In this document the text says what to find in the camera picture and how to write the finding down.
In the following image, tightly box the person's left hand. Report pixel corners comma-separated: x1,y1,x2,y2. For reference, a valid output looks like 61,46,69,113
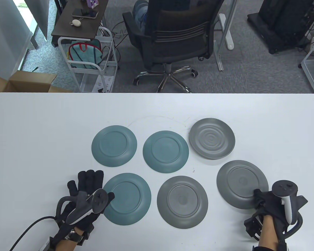
58,170,115,245

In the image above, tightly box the person's right hand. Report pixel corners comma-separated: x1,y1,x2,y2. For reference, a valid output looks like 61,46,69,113
253,189,308,230

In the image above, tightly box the grey white handheld controller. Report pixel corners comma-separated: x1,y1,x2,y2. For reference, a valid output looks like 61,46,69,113
56,189,109,225
272,180,304,238

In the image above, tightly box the grey plate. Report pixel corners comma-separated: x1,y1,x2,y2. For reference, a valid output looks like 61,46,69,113
157,176,209,229
189,118,236,160
216,160,269,209

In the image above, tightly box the teal plate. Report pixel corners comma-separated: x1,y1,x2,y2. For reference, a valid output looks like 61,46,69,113
91,125,137,168
102,173,152,226
143,130,189,174

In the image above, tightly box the person's left forearm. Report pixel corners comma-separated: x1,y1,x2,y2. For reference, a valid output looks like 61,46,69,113
51,227,85,251

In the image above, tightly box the person's right forearm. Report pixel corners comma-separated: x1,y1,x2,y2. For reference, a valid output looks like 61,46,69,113
253,216,288,251

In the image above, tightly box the white rolling cart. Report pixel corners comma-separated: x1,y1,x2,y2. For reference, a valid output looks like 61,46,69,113
58,26,119,93

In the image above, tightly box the white printed sheet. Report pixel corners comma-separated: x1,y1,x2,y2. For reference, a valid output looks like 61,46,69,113
93,76,114,92

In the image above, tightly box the cardboard box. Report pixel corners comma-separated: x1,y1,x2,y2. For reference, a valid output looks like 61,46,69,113
0,70,74,102

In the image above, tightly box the teal bag red trim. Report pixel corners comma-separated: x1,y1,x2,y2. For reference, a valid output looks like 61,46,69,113
68,39,103,70

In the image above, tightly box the dark brown side desk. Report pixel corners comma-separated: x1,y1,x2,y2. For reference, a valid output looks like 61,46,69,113
51,0,109,47

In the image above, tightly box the dark smartphone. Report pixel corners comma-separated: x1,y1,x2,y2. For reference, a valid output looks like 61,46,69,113
72,8,98,19

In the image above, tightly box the grey partition panel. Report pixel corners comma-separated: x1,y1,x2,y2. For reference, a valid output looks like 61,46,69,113
24,0,51,50

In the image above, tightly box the black office chair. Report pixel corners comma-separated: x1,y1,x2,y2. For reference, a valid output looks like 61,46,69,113
122,0,225,94

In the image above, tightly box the black equipment case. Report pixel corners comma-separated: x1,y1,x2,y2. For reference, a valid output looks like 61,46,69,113
247,0,314,54

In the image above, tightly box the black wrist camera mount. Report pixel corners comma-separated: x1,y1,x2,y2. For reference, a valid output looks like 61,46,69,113
244,212,264,241

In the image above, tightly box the black cable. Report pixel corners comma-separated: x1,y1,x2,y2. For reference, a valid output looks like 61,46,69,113
10,216,58,251

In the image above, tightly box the white desk frame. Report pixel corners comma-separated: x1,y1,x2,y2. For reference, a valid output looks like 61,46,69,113
213,0,238,71

